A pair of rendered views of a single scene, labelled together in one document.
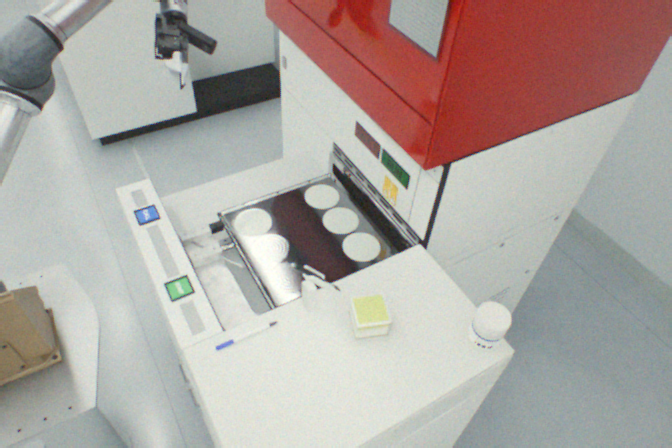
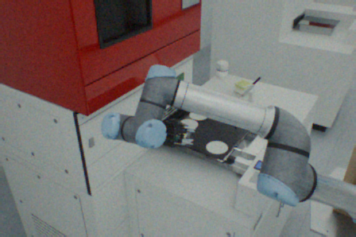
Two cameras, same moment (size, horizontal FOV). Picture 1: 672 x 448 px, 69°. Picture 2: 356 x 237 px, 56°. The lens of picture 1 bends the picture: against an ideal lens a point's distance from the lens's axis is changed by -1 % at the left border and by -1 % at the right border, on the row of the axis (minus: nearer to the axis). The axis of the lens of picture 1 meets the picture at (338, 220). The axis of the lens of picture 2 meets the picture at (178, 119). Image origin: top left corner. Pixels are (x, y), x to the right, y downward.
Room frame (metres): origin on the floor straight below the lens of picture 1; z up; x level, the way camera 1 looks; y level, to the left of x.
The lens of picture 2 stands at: (1.58, 1.34, 1.84)
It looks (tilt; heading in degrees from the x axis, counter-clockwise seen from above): 31 degrees down; 247
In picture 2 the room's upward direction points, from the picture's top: straight up
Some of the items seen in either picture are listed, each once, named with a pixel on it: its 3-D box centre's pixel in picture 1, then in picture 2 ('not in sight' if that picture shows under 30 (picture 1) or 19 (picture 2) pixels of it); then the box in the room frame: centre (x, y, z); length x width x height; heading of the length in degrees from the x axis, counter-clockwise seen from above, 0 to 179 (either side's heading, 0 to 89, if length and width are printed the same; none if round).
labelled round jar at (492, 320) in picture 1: (488, 327); (222, 69); (0.57, -0.34, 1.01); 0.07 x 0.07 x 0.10
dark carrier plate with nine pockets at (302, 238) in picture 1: (306, 234); (207, 130); (0.89, 0.08, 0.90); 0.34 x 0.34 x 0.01; 34
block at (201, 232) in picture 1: (195, 234); (244, 163); (0.85, 0.38, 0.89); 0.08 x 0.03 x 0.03; 124
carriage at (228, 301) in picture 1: (218, 283); (257, 150); (0.72, 0.29, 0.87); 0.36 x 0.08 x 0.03; 34
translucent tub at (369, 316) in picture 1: (369, 317); (242, 88); (0.58, -0.08, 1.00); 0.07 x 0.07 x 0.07; 15
